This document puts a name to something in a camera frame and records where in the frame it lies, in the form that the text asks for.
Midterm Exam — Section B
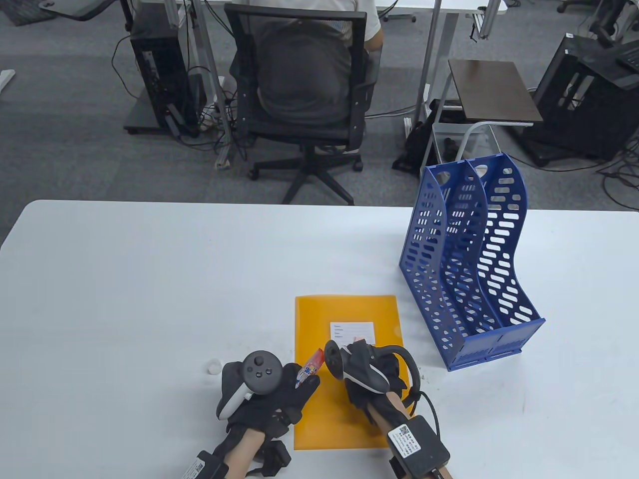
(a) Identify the person's left hand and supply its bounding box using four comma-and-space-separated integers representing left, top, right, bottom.
220, 362, 321, 441

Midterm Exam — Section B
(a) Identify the person's right hand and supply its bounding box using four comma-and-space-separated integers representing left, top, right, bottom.
342, 338, 411, 426

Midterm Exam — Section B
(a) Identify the red glue stick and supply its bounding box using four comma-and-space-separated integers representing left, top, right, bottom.
295, 349, 325, 389

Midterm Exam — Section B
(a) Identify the orange L-shaped folder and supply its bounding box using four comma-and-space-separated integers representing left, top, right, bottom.
294, 295, 410, 451

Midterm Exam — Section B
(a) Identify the person's right forearm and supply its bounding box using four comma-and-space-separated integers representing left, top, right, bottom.
367, 392, 452, 479

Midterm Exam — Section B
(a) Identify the person's left forearm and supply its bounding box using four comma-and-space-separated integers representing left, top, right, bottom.
220, 429, 265, 479

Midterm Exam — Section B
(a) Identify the black right hand controller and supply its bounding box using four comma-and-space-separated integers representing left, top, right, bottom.
324, 339, 421, 407

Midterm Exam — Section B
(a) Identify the white paper label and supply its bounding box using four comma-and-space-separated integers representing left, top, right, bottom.
329, 322, 376, 345

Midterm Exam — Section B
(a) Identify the blue plastic file rack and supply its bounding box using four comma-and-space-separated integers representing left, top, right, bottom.
398, 153, 546, 372

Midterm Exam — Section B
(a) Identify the black bag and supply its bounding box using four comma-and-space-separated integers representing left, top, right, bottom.
392, 99, 466, 175

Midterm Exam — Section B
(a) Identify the translucent white storage bin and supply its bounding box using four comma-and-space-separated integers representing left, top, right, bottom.
432, 121, 502, 165

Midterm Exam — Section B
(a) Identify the black mesh office chair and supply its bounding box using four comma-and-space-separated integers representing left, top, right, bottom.
224, 4, 385, 205

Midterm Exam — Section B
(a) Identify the brown side table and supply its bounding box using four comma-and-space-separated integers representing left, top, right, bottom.
422, 59, 544, 173

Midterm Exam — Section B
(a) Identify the white background desk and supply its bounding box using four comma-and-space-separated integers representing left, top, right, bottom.
372, 0, 507, 150

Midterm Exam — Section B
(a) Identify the black equipment cart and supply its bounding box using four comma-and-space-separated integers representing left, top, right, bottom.
519, 32, 639, 168

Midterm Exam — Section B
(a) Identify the black computer tower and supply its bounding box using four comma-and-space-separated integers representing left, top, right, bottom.
129, 22, 206, 136

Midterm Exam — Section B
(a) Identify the dark keyboard tray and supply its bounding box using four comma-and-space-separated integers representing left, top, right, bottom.
37, 0, 120, 21

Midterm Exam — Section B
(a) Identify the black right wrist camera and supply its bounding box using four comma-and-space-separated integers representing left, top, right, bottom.
387, 416, 451, 477

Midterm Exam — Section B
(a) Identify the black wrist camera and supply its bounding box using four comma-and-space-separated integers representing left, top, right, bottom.
387, 416, 451, 477
180, 451, 230, 479

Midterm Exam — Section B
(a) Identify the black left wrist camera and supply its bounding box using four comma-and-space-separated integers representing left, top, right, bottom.
180, 451, 230, 479

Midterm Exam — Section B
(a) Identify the grey metal desk frame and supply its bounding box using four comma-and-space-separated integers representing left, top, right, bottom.
165, 0, 236, 169

